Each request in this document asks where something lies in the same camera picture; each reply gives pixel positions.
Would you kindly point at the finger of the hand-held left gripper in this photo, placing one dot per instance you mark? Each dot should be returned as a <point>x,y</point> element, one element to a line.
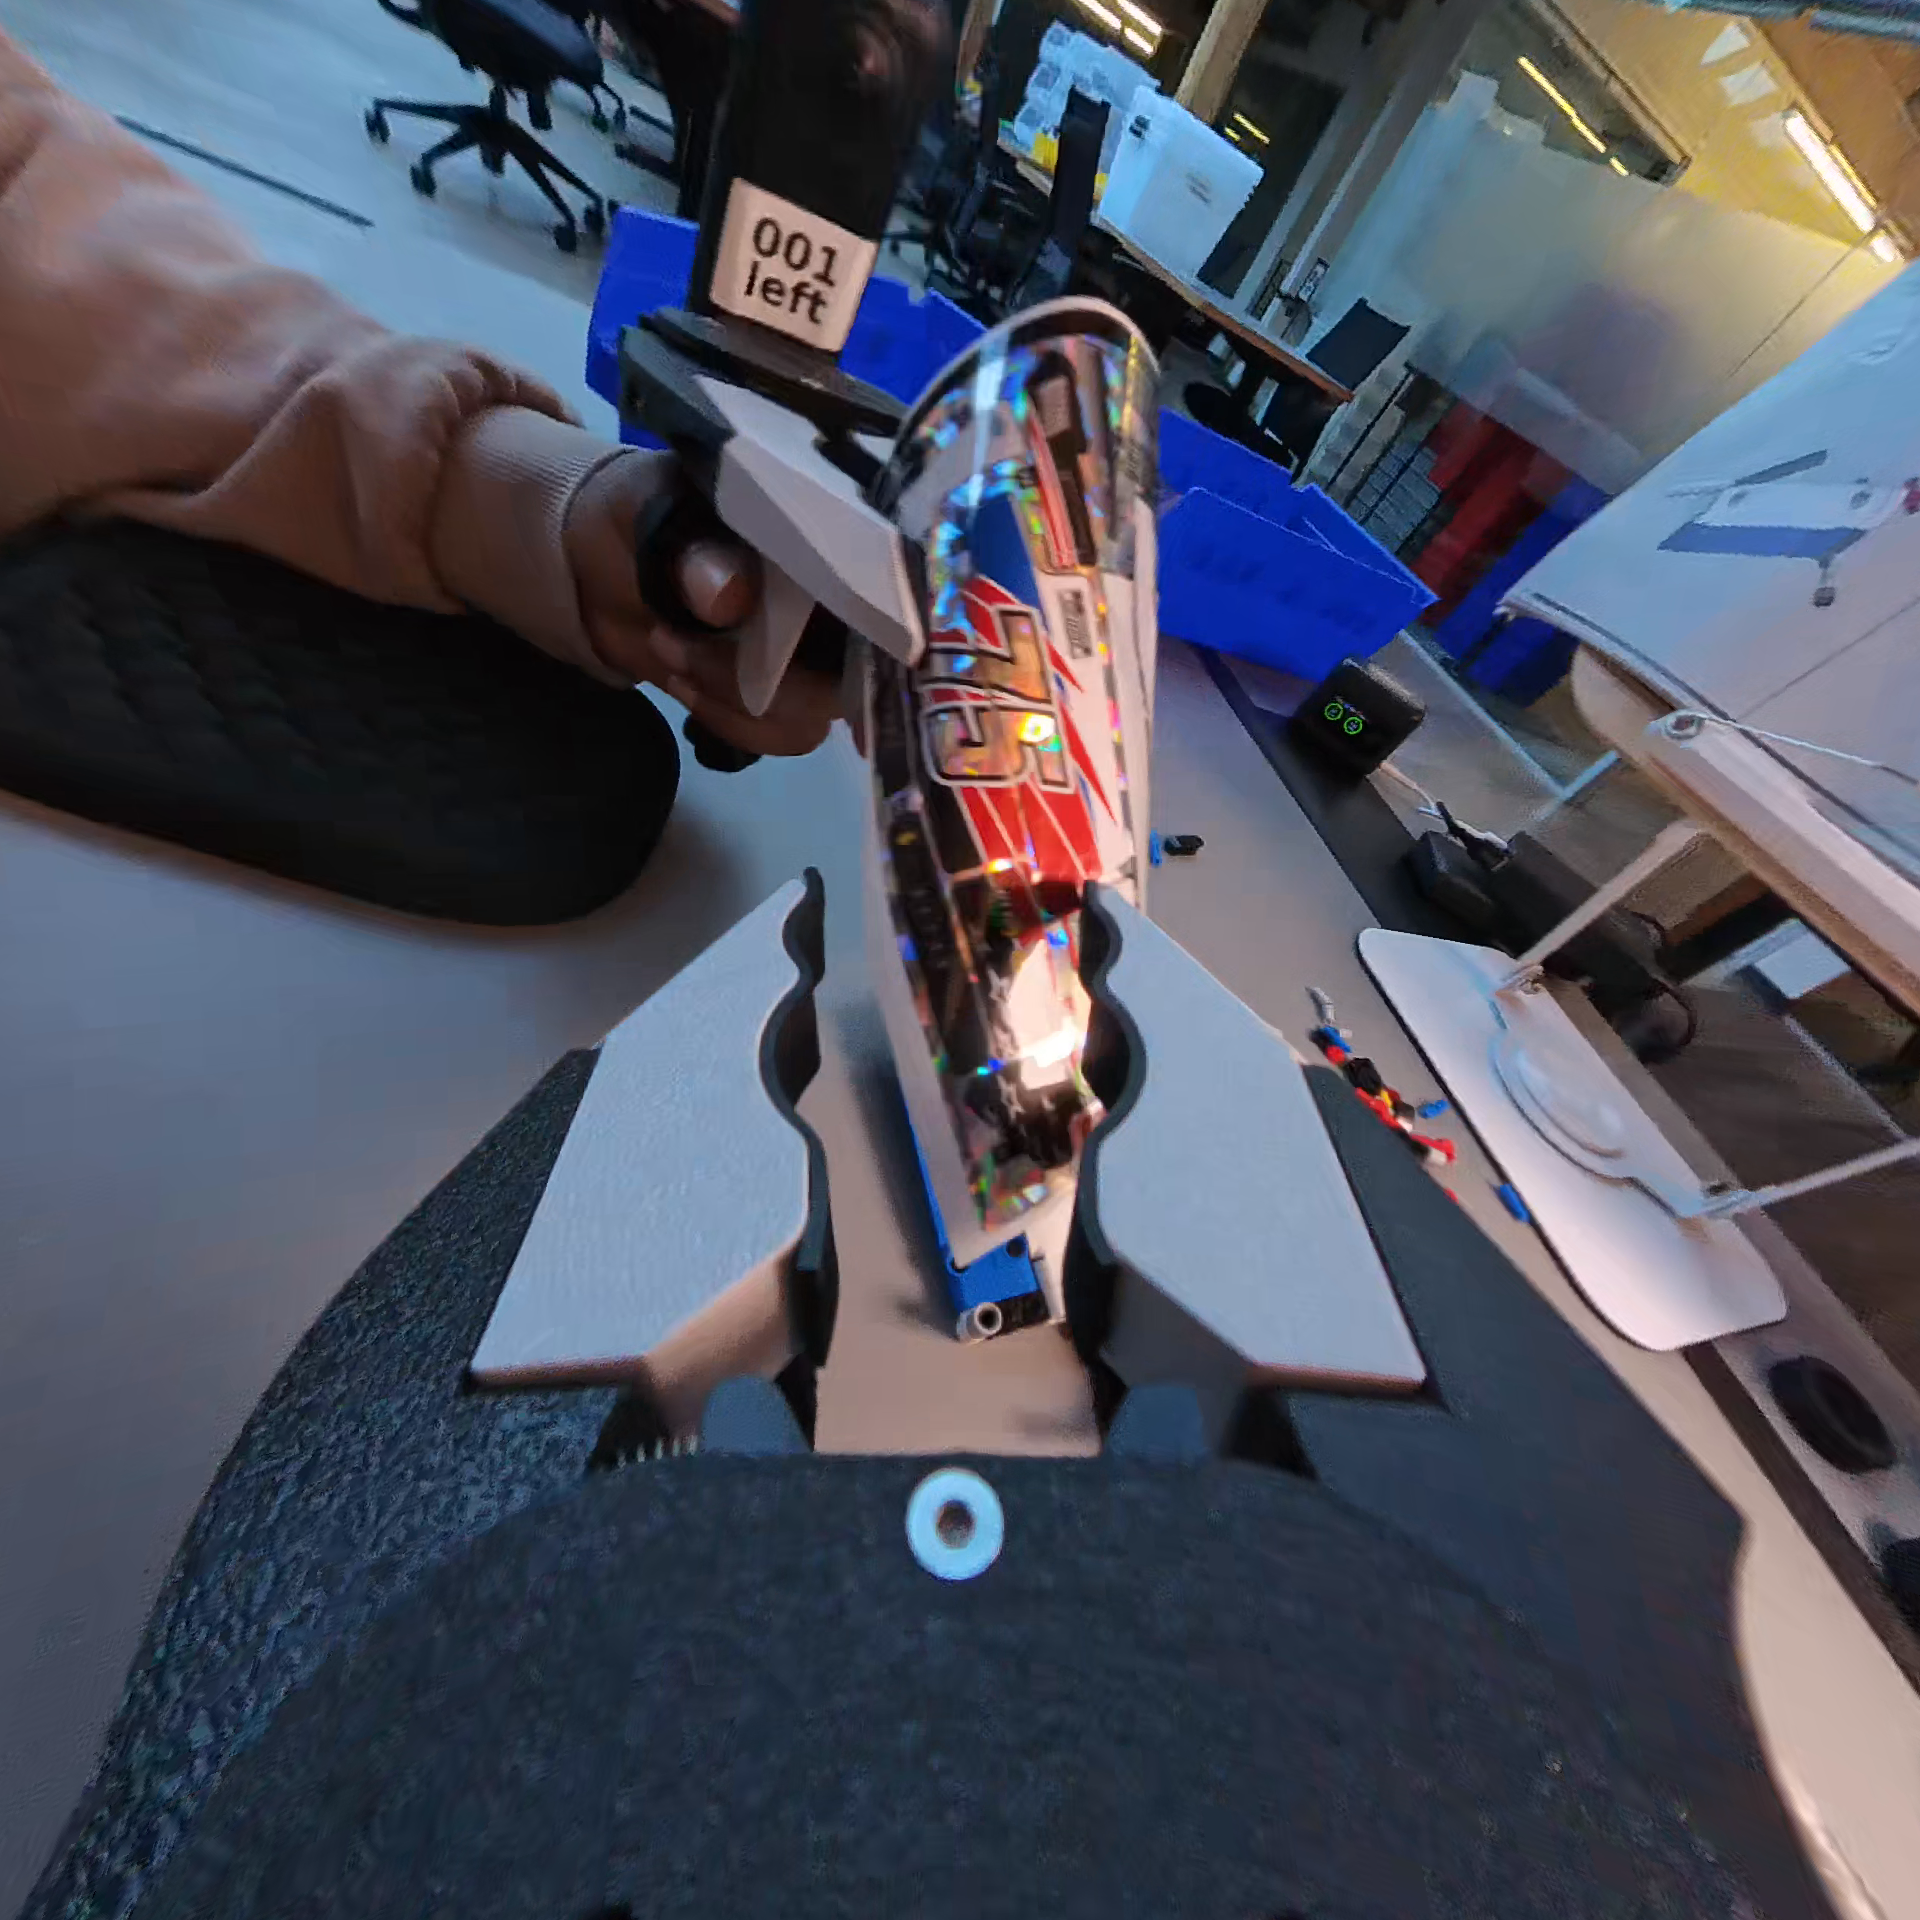
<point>819,518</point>

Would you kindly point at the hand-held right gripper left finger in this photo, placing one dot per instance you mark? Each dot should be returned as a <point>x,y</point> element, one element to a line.
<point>661,1201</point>

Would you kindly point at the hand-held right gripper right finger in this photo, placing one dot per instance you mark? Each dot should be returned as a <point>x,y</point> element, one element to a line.
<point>1245,1201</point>

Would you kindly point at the blue white lego panel assembly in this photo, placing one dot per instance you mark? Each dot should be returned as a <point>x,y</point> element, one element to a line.
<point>990,1282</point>

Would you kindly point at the holographic sticker sheet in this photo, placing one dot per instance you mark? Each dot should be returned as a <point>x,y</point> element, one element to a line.
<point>1020,721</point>

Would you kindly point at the person's left forearm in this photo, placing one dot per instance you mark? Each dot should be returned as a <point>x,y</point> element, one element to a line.
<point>271,376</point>

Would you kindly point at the scattered small lego pieces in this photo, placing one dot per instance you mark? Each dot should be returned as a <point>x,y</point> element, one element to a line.
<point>1388,1096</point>

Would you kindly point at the small blue black lego piece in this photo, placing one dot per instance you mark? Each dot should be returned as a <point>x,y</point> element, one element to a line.
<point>1179,843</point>

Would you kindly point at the lego instruction booklet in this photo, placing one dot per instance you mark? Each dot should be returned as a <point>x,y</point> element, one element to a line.
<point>1770,495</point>

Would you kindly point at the person's left hand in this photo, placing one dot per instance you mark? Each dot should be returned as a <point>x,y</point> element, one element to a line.
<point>616,570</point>

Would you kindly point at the blue storage bin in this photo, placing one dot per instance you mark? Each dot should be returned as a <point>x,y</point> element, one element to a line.
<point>646,284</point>
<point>1276,570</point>

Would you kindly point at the black office chair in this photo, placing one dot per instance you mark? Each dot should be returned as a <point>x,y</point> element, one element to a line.
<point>511,60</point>
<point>1051,194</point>
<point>1349,352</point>

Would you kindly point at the white stand base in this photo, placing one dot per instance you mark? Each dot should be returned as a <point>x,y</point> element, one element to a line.
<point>1501,1050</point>

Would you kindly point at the black power adapter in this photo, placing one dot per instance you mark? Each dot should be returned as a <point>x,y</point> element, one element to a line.
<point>1447,878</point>

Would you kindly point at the white storage box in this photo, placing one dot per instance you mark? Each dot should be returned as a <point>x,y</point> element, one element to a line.
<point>1186,188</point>

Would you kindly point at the black electronic box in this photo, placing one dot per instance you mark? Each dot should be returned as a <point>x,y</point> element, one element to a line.
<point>1589,914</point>

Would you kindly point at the black device green display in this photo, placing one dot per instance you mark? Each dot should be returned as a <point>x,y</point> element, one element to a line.
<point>1355,715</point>

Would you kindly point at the black wrist rest pad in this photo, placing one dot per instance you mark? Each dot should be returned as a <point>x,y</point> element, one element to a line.
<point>301,721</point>

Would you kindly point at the black round desk grommet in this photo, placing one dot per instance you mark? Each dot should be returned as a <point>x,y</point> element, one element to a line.
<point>1830,1412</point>

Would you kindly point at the red storage drawers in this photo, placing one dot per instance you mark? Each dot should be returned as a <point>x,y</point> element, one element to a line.
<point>1501,495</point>

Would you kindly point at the ceiling light strip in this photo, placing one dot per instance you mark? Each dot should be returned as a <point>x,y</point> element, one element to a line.
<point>1838,182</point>
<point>1560,106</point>

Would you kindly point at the wooden post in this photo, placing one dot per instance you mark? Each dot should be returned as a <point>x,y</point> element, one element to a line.
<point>1223,52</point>

